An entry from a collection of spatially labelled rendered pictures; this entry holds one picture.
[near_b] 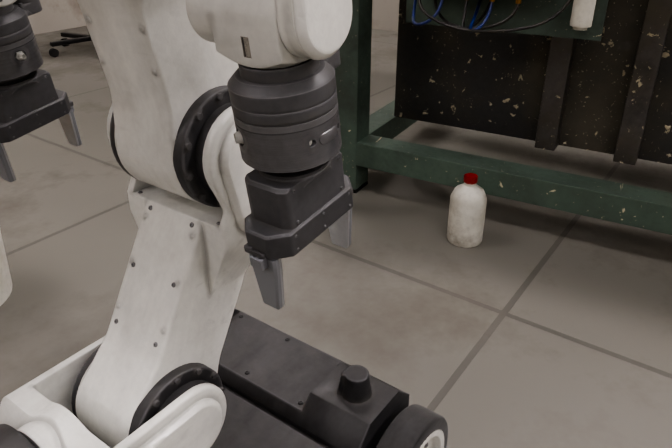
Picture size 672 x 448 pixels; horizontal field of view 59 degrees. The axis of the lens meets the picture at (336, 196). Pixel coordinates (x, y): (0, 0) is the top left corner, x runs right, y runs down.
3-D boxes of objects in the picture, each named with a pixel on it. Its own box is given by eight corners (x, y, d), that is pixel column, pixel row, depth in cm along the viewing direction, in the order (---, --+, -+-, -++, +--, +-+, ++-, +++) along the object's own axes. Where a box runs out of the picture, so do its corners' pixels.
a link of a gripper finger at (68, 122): (80, 147, 88) (67, 109, 84) (66, 142, 89) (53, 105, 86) (89, 142, 89) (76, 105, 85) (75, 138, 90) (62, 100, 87)
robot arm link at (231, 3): (292, 138, 45) (270, -18, 39) (196, 112, 51) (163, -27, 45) (376, 85, 52) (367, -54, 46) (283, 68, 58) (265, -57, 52)
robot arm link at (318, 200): (297, 275, 50) (276, 147, 44) (217, 240, 55) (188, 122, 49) (379, 202, 58) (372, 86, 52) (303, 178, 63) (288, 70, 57)
